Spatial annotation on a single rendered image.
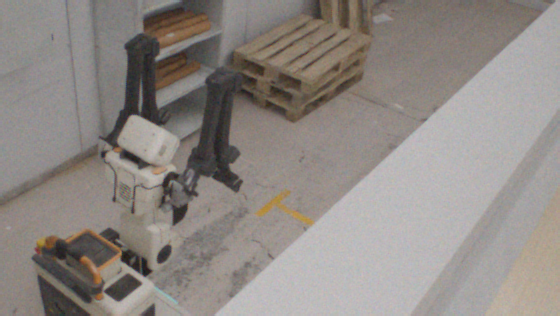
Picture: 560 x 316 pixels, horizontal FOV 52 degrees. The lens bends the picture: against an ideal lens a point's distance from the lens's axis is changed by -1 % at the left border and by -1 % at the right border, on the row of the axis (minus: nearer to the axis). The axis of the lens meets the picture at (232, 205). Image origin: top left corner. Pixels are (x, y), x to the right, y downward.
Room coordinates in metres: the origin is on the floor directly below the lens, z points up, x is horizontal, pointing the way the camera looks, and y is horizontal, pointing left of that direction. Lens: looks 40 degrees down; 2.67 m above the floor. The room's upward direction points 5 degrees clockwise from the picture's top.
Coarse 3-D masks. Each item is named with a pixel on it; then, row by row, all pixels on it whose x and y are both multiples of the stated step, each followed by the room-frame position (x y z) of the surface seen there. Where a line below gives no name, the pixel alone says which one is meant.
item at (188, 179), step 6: (186, 168) 1.93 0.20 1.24; (180, 174) 1.91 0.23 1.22; (186, 174) 1.90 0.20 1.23; (192, 174) 1.90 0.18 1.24; (198, 174) 1.91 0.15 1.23; (180, 180) 1.88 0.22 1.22; (186, 180) 1.87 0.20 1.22; (192, 180) 1.88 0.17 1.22; (186, 186) 1.85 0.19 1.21; (192, 186) 1.87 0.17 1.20; (192, 192) 1.84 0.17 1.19
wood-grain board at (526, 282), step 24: (552, 216) 2.28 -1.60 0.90; (528, 240) 2.08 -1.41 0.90; (552, 240) 2.10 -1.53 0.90; (528, 264) 1.91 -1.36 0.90; (552, 264) 1.93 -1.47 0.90; (504, 288) 1.75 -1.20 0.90; (528, 288) 1.76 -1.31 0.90; (552, 288) 1.77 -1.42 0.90; (504, 312) 1.61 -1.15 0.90; (528, 312) 1.62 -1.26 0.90; (552, 312) 1.63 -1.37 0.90
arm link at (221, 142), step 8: (240, 80) 2.07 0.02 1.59; (232, 88) 2.05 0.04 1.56; (240, 88) 2.07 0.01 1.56; (224, 96) 2.06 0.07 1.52; (232, 96) 2.08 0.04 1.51; (224, 104) 2.06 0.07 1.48; (232, 104) 2.08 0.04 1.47; (224, 112) 2.05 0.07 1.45; (224, 120) 2.05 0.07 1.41; (216, 128) 2.07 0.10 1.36; (224, 128) 2.05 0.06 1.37; (216, 136) 2.06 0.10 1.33; (224, 136) 2.06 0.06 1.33; (216, 144) 2.06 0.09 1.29; (224, 144) 2.05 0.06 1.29; (216, 152) 2.06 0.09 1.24; (224, 152) 2.05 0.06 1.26; (216, 160) 2.05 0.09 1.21
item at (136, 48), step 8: (136, 40) 2.29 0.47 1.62; (144, 40) 2.28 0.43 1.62; (152, 40) 2.30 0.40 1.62; (128, 48) 2.25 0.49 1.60; (136, 48) 2.23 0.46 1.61; (144, 48) 2.26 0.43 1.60; (128, 56) 2.25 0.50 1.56; (136, 56) 2.23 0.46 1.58; (128, 64) 2.24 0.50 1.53; (136, 64) 2.23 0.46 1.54; (128, 72) 2.23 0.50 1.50; (136, 72) 2.23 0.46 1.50; (128, 80) 2.23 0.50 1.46; (136, 80) 2.23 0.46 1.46; (128, 88) 2.22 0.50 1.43; (136, 88) 2.23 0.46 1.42; (128, 96) 2.21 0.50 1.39; (136, 96) 2.23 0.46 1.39; (128, 104) 2.21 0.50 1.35; (136, 104) 2.23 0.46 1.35; (120, 112) 2.24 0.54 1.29; (128, 112) 2.20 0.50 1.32; (136, 112) 2.22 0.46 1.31
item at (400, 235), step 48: (528, 48) 0.52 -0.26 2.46; (480, 96) 0.41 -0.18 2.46; (528, 96) 0.42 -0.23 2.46; (432, 144) 0.34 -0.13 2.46; (480, 144) 0.34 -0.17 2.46; (528, 144) 0.35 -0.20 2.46; (384, 192) 0.28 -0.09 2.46; (432, 192) 0.28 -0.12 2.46; (480, 192) 0.29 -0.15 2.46; (336, 240) 0.23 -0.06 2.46; (384, 240) 0.23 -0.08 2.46; (432, 240) 0.24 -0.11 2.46; (288, 288) 0.19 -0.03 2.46; (336, 288) 0.20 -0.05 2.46; (384, 288) 0.20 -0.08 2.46; (432, 288) 0.21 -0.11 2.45
